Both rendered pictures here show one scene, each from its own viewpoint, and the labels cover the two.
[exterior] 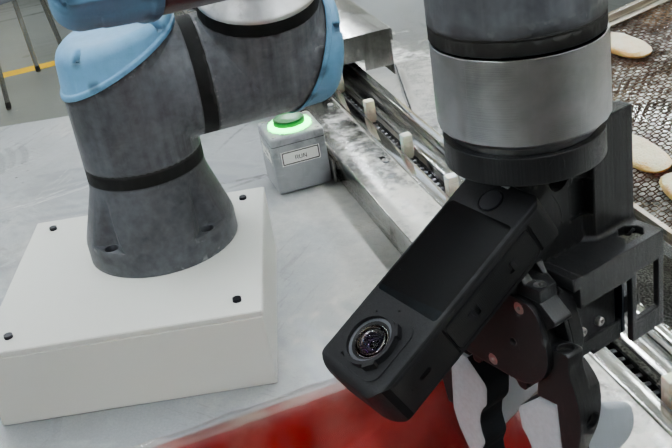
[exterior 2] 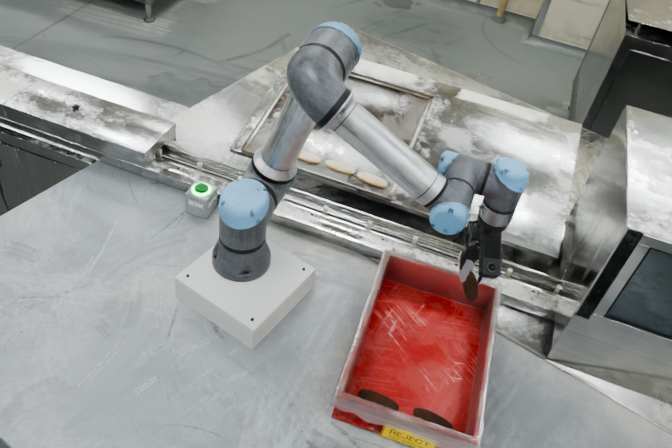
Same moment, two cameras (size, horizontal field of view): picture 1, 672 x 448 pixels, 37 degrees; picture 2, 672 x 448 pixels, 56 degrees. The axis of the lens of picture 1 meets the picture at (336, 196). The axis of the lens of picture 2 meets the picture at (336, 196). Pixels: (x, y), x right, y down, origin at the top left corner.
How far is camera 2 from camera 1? 1.34 m
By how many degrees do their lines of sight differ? 54
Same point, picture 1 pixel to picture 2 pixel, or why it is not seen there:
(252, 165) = (170, 209)
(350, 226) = not seen: hidden behind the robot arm
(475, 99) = (504, 220)
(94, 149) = (249, 241)
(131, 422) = (290, 323)
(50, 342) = (269, 313)
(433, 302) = (497, 255)
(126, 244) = (256, 268)
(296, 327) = not seen: hidden behind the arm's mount
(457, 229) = (490, 240)
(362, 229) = not seen: hidden behind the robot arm
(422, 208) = (288, 208)
